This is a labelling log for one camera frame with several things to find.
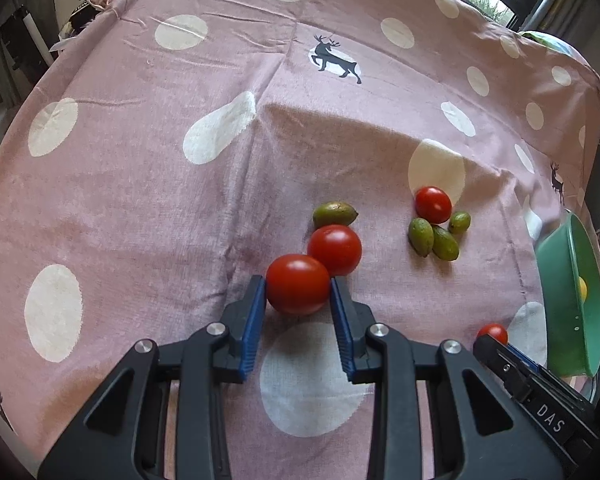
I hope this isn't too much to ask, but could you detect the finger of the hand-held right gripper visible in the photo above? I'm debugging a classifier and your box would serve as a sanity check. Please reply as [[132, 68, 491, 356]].
[[472, 334, 532, 402], [507, 344, 549, 377]]

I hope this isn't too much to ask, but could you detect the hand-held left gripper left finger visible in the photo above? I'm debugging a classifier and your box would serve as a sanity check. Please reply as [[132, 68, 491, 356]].
[[37, 275, 267, 480]]

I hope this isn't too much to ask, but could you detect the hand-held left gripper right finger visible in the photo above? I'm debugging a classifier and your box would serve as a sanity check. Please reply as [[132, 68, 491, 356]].
[[329, 277, 566, 480]]

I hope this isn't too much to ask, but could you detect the small red tomato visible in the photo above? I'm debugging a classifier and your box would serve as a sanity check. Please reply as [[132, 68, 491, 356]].
[[476, 323, 509, 346]]

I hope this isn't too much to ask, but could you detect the large red tomato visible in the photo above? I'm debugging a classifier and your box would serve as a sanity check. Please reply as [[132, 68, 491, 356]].
[[266, 254, 331, 316], [307, 225, 363, 277]]

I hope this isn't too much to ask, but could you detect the green bowl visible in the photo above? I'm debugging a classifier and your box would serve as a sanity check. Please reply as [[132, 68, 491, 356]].
[[536, 210, 600, 377]]

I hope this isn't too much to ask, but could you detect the medium red tomato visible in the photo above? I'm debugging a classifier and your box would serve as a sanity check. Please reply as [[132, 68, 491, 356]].
[[414, 186, 453, 224]]

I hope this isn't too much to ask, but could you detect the pink polka dot cloth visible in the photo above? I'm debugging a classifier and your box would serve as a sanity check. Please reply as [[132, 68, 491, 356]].
[[0, 0, 600, 480]]

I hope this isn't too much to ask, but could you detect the colourful cloth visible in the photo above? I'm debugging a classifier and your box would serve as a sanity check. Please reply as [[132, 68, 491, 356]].
[[521, 31, 577, 57]]

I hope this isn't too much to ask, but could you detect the white roll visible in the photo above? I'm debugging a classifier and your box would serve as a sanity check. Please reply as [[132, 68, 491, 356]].
[[19, 6, 55, 67]]

